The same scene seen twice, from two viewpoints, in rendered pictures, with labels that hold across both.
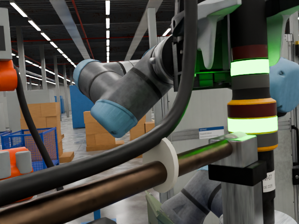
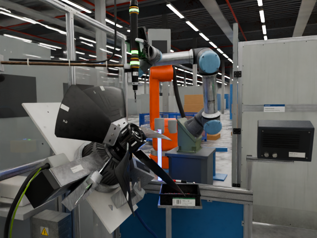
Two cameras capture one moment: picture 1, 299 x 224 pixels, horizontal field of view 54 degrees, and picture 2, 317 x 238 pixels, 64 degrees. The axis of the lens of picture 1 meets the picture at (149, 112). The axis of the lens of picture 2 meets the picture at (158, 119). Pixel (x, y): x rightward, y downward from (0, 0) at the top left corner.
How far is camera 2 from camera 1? 1.13 m
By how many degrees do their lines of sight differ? 33
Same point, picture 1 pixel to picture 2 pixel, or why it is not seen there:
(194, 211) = (195, 123)
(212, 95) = (277, 81)
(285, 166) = not seen: outside the picture
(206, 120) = (270, 98)
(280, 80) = (202, 59)
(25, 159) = (172, 124)
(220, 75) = (139, 55)
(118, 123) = not seen: hidden behind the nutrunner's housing
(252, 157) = (127, 67)
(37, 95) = (199, 89)
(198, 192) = (198, 115)
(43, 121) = (198, 107)
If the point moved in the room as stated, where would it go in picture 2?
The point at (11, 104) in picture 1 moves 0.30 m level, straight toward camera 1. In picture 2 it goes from (182, 96) to (181, 95)
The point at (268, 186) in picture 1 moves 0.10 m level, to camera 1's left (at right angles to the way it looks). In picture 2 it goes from (133, 74) to (118, 75)
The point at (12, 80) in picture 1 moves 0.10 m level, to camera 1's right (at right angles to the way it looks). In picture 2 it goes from (170, 74) to (174, 74)
